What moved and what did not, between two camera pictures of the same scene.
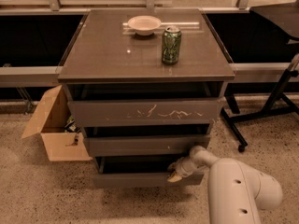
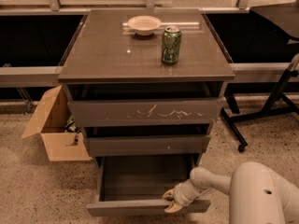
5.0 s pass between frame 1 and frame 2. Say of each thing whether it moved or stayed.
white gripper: moved
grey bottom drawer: moved
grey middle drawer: stayed
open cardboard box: stayed
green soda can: stayed
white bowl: stayed
